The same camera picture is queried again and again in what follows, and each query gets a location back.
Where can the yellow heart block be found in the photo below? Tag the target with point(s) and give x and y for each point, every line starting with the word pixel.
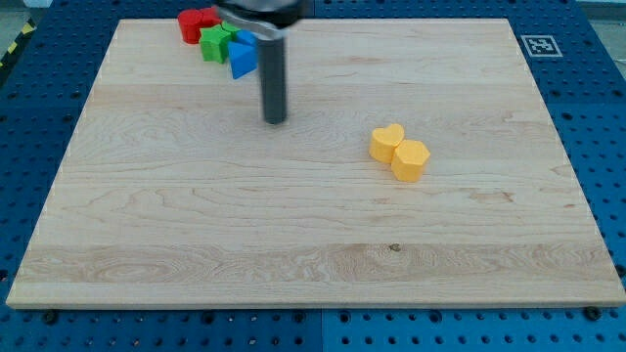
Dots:
pixel 384 141

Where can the red circle block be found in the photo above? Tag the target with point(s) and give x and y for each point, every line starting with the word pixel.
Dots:
pixel 190 21

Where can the yellow hexagon block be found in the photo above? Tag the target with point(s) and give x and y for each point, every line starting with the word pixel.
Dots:
pixel 409 160

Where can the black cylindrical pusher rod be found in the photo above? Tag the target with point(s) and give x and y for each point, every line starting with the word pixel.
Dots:
pixel 272 73

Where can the blue triangle block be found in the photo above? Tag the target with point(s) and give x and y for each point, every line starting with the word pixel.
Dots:
pixel 243 59

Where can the wooden board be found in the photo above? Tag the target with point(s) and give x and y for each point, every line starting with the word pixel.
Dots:
pixel 175 194

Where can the blue block behind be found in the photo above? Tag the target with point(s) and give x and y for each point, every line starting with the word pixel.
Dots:
pixel 245 37

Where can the green star block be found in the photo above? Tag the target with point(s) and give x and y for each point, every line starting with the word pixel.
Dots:
pixel 214 44

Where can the green block behind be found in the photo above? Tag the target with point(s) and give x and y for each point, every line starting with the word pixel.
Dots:
pixel 231 29

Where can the red block behind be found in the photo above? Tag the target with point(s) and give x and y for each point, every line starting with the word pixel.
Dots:
pixel 210 17

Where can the white fiducial marker tag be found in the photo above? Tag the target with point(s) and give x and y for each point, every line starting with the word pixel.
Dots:
pixel 541 46

